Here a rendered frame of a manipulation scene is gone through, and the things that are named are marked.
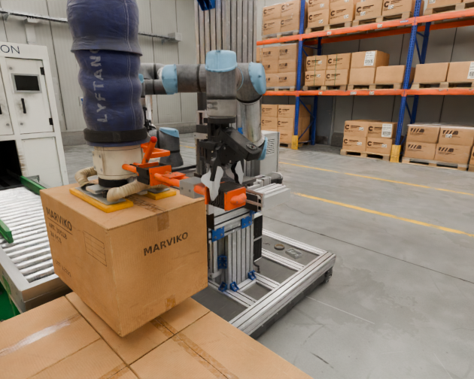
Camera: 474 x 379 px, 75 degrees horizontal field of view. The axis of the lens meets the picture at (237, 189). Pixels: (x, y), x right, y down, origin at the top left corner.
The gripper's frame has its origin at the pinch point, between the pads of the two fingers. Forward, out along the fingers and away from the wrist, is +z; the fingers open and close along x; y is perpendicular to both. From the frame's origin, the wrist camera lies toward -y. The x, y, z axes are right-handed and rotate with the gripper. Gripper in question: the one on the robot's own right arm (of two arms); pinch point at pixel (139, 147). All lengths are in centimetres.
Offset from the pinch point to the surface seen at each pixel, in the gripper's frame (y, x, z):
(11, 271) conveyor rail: -34, -59, 61
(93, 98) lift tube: 34, -35, -24
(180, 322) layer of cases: 54, -19, 67
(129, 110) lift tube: 40, -26, -20
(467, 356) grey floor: 143, 116, 122
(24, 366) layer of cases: 32, -70, 66
